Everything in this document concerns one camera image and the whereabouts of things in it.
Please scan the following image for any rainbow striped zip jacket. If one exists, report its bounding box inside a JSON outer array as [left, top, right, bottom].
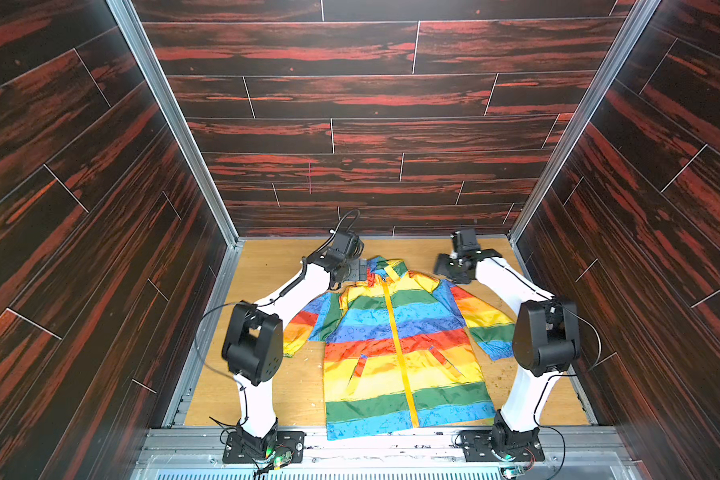
[[284, 257, 514, 440]]

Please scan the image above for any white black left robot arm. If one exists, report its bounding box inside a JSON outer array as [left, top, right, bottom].
[[221, 209, 364, 450]]

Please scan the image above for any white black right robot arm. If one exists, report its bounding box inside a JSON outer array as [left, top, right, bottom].
[[434, 229, 581, 460]]

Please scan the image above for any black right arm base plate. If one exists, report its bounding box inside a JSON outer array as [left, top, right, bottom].
[[455, 425, 545, 463]]

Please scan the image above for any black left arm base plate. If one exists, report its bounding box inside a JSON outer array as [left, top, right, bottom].
[[222, 427, 306, 468]]

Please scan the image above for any aluminium frame rail left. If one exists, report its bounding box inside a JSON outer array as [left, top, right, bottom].
[[157, 240, 244, 429]]

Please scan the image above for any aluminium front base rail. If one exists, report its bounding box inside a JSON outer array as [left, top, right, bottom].
[[131, 425, 645, 479]]

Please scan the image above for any aluminium frame post right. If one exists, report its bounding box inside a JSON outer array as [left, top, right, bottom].
[[508, 0, 661, 247]]

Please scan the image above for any aluminium frame post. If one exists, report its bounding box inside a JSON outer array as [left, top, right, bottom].
[[105, 0, 239, 247], [508, 0, 661, 247]]

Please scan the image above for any aluminium frame post left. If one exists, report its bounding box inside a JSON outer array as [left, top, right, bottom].
[[105, 0, 239, 247]]

